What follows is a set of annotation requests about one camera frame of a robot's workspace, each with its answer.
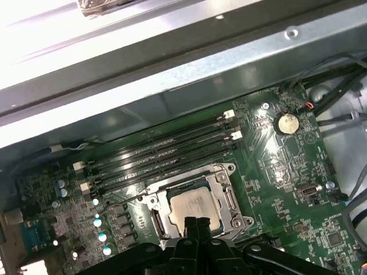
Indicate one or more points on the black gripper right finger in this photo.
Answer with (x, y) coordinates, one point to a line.
(218, 257)

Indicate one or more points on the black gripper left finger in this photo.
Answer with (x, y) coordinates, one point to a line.
(183, 257)

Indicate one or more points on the silver CPU plate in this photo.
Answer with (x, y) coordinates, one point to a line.
(195, 200)

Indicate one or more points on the metal socket cover frame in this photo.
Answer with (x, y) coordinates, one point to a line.
(219, 197)

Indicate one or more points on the metal CPU socket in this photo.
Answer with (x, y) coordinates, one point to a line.
(150, 200)

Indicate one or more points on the black RAM slot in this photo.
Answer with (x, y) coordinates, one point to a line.
(164, 152)
(172, 172)
(164, 142)
(169, 162)

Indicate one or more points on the green motherboard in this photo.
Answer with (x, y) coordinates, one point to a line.
(272, 177)

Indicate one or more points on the blue rear port connector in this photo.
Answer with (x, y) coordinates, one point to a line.
(37, 239)

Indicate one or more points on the round silver coin battery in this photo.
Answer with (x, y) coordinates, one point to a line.
(287, 124)

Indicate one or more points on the black open PC case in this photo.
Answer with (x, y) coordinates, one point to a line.
(200, 71)

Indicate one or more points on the brown square base plate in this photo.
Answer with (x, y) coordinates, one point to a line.
(97, 7)

